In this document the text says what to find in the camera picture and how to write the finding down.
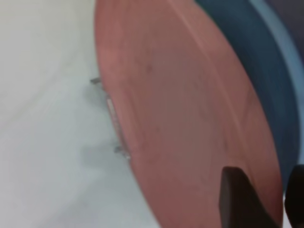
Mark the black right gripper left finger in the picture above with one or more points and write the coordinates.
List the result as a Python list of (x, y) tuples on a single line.
[(240, 202)]

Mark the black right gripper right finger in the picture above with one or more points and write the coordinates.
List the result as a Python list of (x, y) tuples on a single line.
[(297, 197)]

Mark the pink round plate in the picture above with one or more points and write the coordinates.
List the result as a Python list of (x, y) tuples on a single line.
[(180, 114)]

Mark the blue round plate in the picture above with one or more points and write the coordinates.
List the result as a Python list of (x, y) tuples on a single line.
[(287, 54)]

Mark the green round plate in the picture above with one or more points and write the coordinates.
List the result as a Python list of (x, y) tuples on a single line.
[(251, 57)]

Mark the purple round plate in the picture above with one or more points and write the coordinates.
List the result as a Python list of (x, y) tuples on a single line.
[(292, 16)]

